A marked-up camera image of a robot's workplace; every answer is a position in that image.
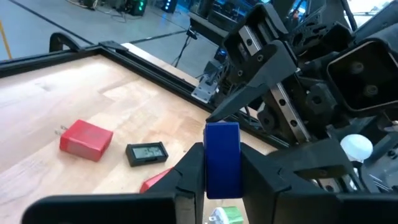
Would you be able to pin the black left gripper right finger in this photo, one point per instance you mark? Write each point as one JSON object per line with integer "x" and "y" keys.
{"x": 295, "y": 208}

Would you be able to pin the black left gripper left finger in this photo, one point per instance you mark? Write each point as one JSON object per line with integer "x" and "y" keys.
{"x": 124, "y": 208}

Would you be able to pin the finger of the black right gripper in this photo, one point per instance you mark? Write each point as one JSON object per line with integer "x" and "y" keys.
{"x": 314, "y": 158}
{"x": 267, "y": 67}

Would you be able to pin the dark red wall charger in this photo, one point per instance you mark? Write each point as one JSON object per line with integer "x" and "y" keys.
{"x": 87, "y": 141}
{"x": 157, "y": 182}

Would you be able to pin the black digital thermometer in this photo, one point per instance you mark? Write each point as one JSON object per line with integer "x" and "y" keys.
{"x": 146, "y": 153}

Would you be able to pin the green wall charger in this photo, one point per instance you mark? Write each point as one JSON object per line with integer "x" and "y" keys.
{"x": 231, "y": 215}

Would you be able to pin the navy digital thermometer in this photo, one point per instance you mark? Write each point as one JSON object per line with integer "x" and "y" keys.
{"x": 223, "y": 161}

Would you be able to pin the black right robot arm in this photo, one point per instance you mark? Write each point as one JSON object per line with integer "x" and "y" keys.
{"x": 379, "y": 25}

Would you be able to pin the white light bulb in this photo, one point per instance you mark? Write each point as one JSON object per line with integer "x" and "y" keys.
{"x": 356, "y": 146}

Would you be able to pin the black computer with green light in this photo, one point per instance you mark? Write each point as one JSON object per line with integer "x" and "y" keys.
{"x": 133, "y": 7}

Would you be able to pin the grey metal bracket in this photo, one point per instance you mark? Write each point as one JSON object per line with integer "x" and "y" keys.
{"x": 203, "y": 90}

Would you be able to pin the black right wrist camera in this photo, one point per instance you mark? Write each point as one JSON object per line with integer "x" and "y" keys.
{"x": 363, "y": 77}

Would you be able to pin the black aluminium table frame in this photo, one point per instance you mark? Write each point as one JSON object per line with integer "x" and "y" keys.
{"x": 46, "y": 61}

